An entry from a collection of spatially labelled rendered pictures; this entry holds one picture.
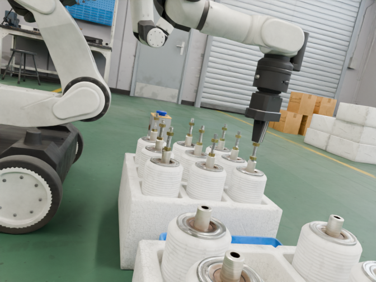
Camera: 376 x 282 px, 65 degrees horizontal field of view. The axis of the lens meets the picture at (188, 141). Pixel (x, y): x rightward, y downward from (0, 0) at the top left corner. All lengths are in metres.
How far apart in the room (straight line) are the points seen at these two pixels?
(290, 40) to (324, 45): 6.41
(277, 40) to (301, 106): 3.83
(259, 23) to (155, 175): 0.42
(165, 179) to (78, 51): 0.50
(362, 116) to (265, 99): 2.60
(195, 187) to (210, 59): 5.34
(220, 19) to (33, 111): 0.62
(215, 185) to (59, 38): 0.62
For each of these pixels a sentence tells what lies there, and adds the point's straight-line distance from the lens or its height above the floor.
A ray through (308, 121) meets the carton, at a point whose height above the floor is 0.21.
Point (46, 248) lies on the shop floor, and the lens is 0.85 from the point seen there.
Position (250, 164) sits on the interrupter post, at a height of 0.27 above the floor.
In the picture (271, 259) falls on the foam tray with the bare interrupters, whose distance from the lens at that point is 0.61.
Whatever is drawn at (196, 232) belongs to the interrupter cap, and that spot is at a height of 0.25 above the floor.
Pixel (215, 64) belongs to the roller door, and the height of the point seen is 0.89.
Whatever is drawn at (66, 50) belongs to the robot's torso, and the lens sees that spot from 1.01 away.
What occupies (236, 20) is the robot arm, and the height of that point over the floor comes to 0.61.
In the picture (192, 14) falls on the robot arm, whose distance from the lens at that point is 0.71.
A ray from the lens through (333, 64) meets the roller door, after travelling 7.33.
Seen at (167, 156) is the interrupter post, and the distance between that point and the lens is 0.73.
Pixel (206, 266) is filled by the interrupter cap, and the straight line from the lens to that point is 0.37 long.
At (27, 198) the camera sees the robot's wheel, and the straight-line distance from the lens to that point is 0.87.
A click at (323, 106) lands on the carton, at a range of 4.80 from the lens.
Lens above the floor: 0.46
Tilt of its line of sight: 11 degrees down
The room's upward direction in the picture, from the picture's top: 11 degrees clockwise
